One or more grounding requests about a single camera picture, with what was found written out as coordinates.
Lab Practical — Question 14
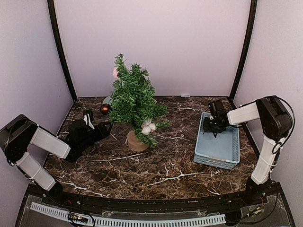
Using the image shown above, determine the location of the right black corner post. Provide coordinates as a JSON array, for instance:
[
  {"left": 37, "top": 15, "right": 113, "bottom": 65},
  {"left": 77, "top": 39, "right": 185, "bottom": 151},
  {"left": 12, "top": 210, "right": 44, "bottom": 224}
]
[{"left": 229, "top": 0, "right": 258, "bottom": 101}]

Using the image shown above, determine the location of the light blue plastic basket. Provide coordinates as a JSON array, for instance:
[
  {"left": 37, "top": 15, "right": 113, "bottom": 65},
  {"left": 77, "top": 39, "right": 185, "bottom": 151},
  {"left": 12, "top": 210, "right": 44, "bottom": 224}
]
[{"left": 194, "top": 112, "right": 240, "bottom": 170}]

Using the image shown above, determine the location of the white slotted cable duct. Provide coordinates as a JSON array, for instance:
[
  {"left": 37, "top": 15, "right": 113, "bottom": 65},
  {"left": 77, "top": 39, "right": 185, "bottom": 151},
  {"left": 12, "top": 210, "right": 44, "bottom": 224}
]
[{"left": 30, "top": 202, "right": 226, "bottom": 227}]

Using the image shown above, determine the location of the light blue ceramic plate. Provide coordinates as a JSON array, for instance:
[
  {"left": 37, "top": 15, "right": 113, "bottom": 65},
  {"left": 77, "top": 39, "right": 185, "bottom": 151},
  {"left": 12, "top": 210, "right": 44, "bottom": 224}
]
[{"left": 102, "top": 95, "right": 111, "bottom": 105}]

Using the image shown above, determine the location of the black front rail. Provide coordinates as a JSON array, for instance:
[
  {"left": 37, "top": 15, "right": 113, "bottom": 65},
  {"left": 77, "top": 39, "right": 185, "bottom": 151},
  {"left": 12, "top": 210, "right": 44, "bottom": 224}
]
[{"left": 57, "top": 192, "right": 248, "bottom": 213}]

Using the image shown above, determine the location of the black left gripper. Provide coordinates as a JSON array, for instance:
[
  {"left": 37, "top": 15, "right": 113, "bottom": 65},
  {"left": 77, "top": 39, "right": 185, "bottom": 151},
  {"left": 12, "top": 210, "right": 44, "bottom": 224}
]
[{"left": 79, "top": 122, "right": 112, "bottom": 151}]

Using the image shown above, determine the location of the white cotton ball ornament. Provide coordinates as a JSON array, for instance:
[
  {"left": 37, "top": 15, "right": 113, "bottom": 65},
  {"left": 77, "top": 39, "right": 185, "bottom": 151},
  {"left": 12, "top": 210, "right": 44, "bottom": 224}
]
[{"left": 141, "top": 120, "right": 156, "bottom": 135}]

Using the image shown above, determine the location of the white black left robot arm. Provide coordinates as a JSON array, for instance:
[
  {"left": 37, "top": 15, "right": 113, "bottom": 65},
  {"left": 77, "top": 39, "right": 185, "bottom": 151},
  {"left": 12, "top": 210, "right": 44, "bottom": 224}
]
[{"left": 0, "top": 113, "right": 113, "bottom": 206}]

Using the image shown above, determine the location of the pink pompom ornament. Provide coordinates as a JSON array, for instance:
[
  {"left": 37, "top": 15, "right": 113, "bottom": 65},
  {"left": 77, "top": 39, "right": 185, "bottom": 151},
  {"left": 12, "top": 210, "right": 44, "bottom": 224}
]
[{"left": 112, "top": 67, "right": 119, "bottom": 79}]

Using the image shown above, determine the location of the dark red bauble ornament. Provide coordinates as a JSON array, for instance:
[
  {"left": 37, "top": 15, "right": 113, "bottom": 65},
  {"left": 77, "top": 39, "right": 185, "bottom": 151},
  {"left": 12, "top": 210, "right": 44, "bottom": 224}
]
[{"left": 100, "top": 104, "right": 111, "bottom": 115}]

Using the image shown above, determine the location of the black corner post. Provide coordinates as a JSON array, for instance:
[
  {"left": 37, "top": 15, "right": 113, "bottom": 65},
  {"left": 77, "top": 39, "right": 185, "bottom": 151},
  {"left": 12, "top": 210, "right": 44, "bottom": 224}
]
[
  {"left": 47, "top": 0, "right": 78, "bottom": 102},
  {"left": 229, "top": 0, "right": 258, "bottom": 101}
]

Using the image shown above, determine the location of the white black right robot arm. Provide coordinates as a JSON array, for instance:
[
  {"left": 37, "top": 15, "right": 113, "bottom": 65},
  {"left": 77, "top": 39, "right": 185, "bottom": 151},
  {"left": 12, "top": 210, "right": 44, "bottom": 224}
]
[{"left": 203, "top": 96, "right": 295, "bottom": 205}]

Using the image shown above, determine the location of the small green christmas tree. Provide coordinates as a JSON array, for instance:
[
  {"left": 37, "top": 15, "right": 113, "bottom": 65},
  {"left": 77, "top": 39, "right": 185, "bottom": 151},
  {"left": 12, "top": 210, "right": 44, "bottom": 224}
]
[{"left": 109, "top": 53, "right": 170, "bottom": 148}]

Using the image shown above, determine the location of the left black corner post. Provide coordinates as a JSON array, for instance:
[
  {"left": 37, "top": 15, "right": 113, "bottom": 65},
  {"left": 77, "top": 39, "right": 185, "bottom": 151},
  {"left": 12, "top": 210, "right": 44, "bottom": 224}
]
[{"left": 47, "top": 0, "right": 78, "bottom": 102}]

